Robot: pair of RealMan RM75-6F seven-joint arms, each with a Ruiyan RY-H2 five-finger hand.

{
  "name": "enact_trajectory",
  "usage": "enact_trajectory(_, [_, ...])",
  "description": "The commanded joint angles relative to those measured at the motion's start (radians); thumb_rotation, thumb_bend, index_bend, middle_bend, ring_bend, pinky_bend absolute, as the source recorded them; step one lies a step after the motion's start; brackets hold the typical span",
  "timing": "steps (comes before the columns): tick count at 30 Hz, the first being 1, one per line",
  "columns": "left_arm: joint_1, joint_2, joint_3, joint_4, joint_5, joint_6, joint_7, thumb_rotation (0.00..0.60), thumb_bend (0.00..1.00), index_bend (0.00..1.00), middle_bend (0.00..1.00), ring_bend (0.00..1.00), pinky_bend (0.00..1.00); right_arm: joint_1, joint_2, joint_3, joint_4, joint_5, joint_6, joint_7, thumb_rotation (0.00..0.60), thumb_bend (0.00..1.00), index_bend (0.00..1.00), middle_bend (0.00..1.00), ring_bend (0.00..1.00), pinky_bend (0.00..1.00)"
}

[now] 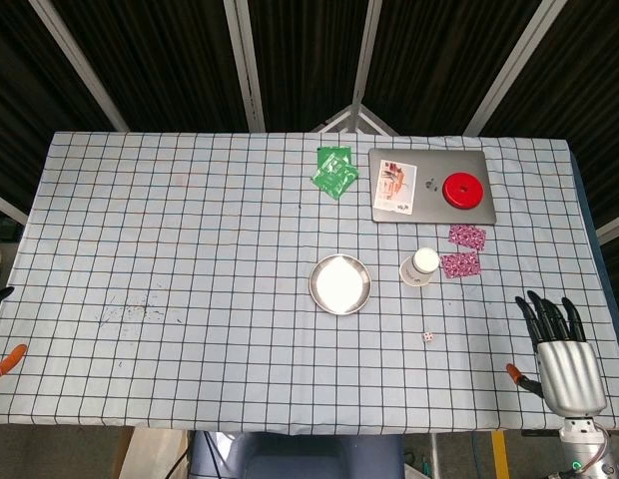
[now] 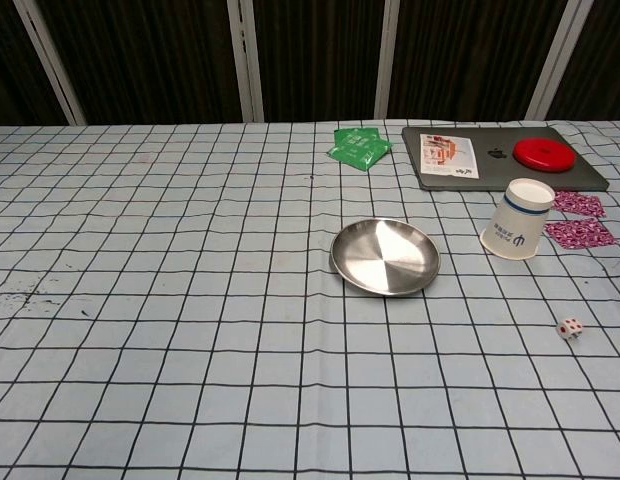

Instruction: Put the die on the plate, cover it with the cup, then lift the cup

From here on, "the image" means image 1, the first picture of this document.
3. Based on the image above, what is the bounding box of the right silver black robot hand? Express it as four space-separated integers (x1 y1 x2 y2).
505 289 608 418

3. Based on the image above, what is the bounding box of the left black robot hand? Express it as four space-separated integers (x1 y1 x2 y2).
0 285 29 384

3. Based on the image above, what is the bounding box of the white paper cup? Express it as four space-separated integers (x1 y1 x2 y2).
398 246 441 289

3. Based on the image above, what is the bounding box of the round metal plate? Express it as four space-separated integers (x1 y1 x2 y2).
309 252 373 315

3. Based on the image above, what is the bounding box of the pink patterned card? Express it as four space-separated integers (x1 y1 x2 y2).
439 249 483 279
447 224 488 250

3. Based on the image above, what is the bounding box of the brown cardboard box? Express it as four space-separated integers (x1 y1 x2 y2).
109 428 191 479

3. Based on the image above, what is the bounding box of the blue checked tablecloth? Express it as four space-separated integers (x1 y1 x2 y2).
0 130 619 433

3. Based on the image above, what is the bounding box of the grey closed laptop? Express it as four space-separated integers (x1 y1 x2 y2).
367 147 498 225

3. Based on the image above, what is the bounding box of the red round disc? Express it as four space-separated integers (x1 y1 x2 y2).
441 172 485 209

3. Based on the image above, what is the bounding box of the white red printed card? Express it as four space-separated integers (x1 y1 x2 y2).
373 159 418 215

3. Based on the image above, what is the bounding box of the blue-grey robot torso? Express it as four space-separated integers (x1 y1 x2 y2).
189 429 405 479

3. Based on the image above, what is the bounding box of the green sachet packet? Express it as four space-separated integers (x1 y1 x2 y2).
309 153 360 201
316 145 354 171

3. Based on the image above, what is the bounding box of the white frame rail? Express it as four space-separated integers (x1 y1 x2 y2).
596 213 619 245
0 189 29 227

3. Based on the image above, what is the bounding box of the white frame post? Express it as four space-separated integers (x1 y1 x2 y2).
462 0 571 137
223 0 267 134
28 0 130 134
349 0 384 134

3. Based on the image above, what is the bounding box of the white triangular frame bracket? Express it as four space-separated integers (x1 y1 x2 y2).
316 104 400 135

